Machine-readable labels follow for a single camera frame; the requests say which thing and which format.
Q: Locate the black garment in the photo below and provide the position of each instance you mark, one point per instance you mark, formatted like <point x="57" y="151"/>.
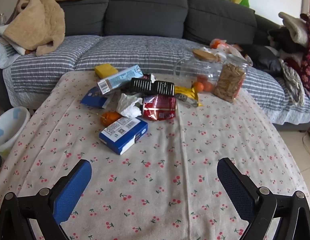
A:
<point x="282" y="38"/>

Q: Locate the small orange object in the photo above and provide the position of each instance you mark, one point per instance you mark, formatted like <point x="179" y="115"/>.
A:
<point x="27" y="52"/>

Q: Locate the maroon floral cloth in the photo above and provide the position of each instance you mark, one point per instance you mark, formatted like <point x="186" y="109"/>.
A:
<point x="309" y="62"/>

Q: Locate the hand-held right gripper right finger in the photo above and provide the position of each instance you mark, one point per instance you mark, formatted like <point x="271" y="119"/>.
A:
<point x="235" y="187"/>

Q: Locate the blue cardboard box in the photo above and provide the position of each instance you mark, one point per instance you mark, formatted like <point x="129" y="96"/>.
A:
<point x="123" y="135"/>

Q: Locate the white tissue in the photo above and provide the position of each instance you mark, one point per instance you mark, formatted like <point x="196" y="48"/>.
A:
<point x="128" y="106"/>

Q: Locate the light blue milk carton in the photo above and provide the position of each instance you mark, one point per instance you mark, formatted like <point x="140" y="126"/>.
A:
<point x="120" y="78"/>

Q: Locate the red snack bag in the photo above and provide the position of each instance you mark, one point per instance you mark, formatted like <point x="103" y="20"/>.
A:
<point x="158" y="106"/>

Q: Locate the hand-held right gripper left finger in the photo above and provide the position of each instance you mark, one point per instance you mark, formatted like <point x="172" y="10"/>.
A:
<point x="72" y="190"/>

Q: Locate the cherry print tablecloth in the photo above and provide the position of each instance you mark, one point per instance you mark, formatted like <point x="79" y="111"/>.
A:
<point x="157" y="180"/>

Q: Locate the glass jar of biscuit sticks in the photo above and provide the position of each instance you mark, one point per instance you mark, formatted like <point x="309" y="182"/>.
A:
<point x="230" y="80"/>

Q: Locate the black plastic tray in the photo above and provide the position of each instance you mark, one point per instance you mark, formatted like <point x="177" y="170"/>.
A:
<point x="150" y="87"/>

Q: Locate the tangerine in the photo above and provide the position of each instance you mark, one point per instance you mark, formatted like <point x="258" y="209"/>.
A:
<point x="202" y="78"/>
<point x="208" y="86"/>
<point x="108" y="117"/>
<point x="198" y="86"/>

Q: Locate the yellow sponge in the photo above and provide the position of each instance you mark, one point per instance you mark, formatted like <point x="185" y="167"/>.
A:
<point x="106" y="70"/>

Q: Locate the dark grey sofa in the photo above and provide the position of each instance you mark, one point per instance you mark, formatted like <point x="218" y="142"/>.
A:
<point x="145" y="10"/>

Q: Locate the glass jar with bamboo lid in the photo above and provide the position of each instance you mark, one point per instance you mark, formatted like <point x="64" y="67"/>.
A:
<point x="195" y="67"/>

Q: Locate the grey striped quilt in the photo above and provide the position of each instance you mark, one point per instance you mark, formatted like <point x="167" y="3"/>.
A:
<point x="135" y="52"/>

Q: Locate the white plastic basin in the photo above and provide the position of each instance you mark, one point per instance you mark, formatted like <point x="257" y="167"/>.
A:
<point x="9" y="125"/>

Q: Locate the dark blue wrapper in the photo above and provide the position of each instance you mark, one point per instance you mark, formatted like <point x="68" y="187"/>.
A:
<point x="93" y="97"/>

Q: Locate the white quilted blanket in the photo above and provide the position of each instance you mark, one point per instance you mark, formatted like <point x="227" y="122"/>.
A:
<point x="2" y="52"/>

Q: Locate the yellow snack bag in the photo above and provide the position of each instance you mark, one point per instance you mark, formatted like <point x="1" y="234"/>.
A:
<point x="188" y="93"/>

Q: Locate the grey patterned cloth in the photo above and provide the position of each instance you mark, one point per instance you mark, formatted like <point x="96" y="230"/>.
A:
<point x="292" y="80"/>

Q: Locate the beige fleece blanket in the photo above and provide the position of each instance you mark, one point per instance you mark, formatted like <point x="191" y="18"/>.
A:
<point x="37" y="25"/>

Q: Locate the cream knit garment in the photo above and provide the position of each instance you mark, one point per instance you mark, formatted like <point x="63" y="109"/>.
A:
<point x="292" y="25"/>

